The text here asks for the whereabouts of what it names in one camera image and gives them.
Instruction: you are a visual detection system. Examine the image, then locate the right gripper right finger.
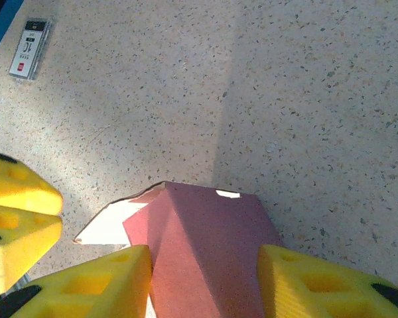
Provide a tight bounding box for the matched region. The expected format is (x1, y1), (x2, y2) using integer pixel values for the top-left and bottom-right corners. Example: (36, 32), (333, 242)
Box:
(257, 244), (398, 318)

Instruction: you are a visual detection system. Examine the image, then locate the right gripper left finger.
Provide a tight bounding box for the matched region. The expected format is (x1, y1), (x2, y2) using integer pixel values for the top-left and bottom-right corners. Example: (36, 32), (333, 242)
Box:
(0, 244), (153, 318)

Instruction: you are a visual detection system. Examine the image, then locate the pink paper box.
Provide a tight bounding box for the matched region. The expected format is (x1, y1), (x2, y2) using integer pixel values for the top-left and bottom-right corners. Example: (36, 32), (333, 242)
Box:
(73, 180), (286, 318)

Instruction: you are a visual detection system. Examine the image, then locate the clear plastic packet with label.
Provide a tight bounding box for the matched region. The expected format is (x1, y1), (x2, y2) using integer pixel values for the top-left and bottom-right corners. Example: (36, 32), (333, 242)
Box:
(8, 17), (54, 81)

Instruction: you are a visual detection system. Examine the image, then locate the blue table edge strip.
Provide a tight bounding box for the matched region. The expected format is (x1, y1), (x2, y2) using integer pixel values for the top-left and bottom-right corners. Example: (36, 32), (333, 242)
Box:
(0, 0), (25, 66)

